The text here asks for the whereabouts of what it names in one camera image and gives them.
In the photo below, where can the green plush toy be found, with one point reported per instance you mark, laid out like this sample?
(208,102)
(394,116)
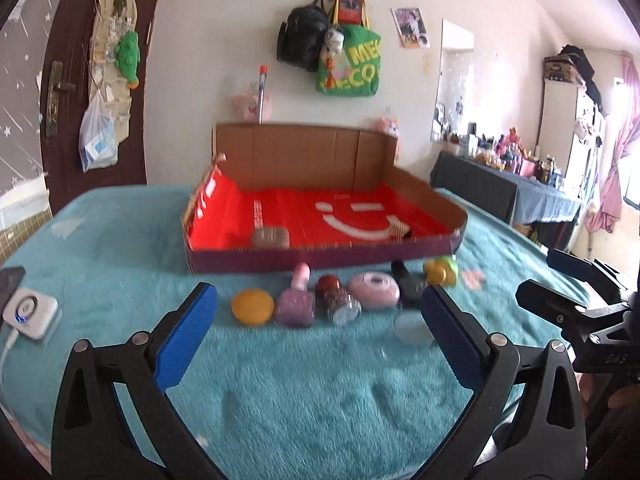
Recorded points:
(127,55)

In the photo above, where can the white wardrobe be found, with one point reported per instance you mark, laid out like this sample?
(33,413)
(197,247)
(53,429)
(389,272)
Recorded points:
(560,130)

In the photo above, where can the orange round soap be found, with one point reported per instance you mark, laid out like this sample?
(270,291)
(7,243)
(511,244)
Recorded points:
(252,306)

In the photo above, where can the beige hanging organizer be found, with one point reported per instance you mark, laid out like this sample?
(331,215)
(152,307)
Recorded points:
(107,65)

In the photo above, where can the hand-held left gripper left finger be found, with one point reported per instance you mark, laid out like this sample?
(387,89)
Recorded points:
(185,340)

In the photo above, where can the red and yellow bag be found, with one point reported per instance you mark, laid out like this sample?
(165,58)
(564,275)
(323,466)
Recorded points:
(351,7)

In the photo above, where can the pink curtain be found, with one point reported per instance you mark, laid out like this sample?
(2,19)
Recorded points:
(615,185)

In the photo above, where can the pink round compact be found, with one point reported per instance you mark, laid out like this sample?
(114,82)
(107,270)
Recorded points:
(374,290)

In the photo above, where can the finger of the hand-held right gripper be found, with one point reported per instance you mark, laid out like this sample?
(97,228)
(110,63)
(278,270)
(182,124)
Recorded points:
(575,262)
(550,302)

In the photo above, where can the clear plastic bag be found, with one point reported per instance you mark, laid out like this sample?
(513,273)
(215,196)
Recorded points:
(97,140)

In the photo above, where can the patterned storage box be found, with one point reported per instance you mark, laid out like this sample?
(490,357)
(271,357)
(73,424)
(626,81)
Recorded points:
(560,69)

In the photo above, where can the pink plush toy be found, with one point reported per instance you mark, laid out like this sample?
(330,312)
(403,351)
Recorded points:
(387,127)
(245,107)

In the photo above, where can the red-capped glitter bottle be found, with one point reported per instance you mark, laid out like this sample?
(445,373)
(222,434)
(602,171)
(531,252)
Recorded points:
(342,307)

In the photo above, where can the brown door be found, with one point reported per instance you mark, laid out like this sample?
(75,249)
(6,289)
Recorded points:
(70,160)

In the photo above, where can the black phone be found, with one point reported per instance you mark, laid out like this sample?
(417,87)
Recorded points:
(10,280)

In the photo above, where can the person's dark clothing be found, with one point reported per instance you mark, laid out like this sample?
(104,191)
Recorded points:
(615,445)

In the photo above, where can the black backpack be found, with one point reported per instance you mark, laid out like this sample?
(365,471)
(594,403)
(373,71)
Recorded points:
(300,35)

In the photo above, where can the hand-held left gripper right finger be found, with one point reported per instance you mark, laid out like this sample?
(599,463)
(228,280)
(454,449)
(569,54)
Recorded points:
(450,335)

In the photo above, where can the orange-tipped grey tube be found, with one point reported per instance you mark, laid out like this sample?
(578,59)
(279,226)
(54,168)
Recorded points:
(261,90)

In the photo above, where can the black clothes pile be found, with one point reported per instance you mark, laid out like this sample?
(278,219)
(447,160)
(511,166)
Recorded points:
(582,62)

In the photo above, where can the small orange jar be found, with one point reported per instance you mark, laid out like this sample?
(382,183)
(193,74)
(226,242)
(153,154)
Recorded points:
(434,274)

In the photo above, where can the green and yellow toy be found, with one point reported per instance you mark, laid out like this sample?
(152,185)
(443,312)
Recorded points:
(451,266)

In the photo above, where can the black bottle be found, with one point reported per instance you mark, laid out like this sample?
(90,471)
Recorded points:
(409,285)

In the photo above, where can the wall mirror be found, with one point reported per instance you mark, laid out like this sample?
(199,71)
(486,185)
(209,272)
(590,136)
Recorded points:
(452,85)

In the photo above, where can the purple nail polish bottle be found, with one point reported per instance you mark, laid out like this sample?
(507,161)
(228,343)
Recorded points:
(295,307)

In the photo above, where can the grey earbud case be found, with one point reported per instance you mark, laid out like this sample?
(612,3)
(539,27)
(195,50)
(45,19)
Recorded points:
(270,237)

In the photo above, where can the white charger device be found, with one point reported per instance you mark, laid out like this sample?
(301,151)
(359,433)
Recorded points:
(30,312)

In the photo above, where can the clear round container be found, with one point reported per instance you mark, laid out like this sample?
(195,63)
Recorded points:
(412,329)

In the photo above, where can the person's right hand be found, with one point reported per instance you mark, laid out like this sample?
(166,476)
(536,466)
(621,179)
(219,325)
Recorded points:
(595,387)

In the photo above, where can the photo wall poster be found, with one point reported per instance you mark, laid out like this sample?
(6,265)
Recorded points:
(410,27)

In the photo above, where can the cardboard box with red lining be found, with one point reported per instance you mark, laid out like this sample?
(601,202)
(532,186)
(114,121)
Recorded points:
(300,210)

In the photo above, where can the table with dark blue cloth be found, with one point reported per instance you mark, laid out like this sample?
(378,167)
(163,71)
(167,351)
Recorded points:
(490,185)

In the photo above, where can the orange tassel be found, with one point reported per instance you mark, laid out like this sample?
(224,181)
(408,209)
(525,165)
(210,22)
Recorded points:
(333,72)

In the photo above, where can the green tote bag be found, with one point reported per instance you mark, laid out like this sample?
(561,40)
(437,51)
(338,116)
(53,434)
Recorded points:
(360,70)

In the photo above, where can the small ribbed roller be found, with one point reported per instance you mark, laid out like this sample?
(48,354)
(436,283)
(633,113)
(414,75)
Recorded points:
(400,230)

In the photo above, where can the row of bottles and toiletries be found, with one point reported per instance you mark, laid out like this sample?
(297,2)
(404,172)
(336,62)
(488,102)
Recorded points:
(510,155)

